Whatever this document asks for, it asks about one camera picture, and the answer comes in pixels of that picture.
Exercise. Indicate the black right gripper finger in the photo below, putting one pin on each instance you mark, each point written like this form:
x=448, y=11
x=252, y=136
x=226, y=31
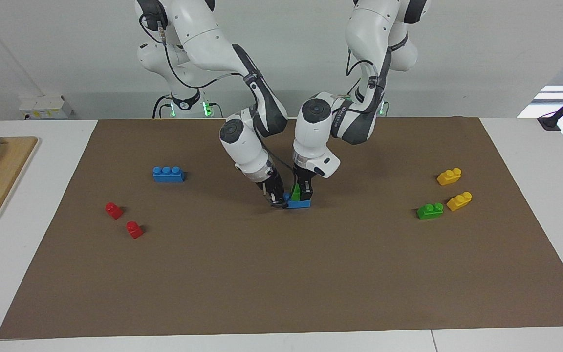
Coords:
x=279, y=203
x=276, y=194

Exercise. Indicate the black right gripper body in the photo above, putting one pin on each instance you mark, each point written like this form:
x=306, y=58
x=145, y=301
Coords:
x=271, y=185

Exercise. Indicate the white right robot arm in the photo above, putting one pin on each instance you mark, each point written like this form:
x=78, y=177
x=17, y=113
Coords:
x=198, y=34

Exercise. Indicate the brown paper table mat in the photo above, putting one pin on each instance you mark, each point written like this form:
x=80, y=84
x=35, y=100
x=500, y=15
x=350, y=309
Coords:
x=281, y=274

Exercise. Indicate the red one-stud brick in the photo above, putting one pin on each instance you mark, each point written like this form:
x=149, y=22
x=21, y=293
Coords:
x=114, y=210
x=134, y=230

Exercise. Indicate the plain green two-stud brick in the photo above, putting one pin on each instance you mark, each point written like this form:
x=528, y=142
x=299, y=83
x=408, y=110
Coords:
x=295, y=193

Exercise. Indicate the blue three-stud brick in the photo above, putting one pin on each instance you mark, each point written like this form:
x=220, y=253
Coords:
x=168, y=175
x=301, y=205

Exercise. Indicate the yellow two-stud brick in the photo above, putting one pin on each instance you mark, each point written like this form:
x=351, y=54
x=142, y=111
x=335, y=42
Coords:
x=448, y=177
x=459, y=202

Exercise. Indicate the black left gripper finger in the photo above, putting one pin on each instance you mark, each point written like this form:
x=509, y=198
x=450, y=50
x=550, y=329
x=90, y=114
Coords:
x=306, y=193

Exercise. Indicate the green brick with white-marked studs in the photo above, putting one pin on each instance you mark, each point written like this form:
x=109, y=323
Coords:
x=429, y=211

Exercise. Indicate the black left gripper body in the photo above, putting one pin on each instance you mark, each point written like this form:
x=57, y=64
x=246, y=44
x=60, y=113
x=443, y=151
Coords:
x=305, y=178

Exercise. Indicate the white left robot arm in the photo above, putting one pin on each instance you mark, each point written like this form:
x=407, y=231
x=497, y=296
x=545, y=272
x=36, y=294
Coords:
x=315, y=127

